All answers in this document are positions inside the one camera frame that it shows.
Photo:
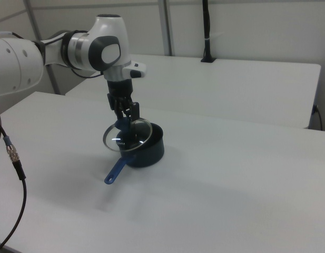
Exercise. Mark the black pole with square base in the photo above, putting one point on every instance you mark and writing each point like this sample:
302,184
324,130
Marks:
207,31

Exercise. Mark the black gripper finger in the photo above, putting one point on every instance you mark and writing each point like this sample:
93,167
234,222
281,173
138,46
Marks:
135,112
115,104

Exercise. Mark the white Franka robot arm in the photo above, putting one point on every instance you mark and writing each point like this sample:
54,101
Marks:
17,60

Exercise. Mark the glass lid with blue knob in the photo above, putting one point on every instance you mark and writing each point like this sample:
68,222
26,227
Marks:
121,125

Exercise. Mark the dark blue saucepan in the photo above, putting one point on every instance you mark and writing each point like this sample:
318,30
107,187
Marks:
154,153

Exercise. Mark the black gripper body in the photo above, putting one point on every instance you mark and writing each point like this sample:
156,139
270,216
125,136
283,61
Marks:
120,88

